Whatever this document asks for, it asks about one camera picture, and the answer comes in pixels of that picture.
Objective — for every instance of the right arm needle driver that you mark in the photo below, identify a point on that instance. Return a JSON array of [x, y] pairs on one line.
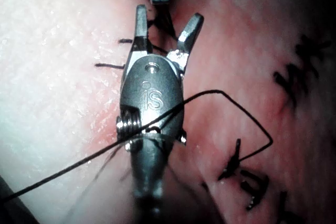
[[155, 95]]

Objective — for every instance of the right arm needle driver jaw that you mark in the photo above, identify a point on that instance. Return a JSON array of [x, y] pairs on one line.
[[141, 24], [190, 32]]

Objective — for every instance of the black thread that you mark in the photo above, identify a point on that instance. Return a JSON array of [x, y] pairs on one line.
[[210, 91]]

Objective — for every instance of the black stitching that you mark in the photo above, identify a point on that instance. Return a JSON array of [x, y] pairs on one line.
[[231, 166], [110, 65], [284, 79]]

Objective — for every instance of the tissue pad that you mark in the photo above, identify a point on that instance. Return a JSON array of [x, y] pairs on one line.
[[52, 77]]

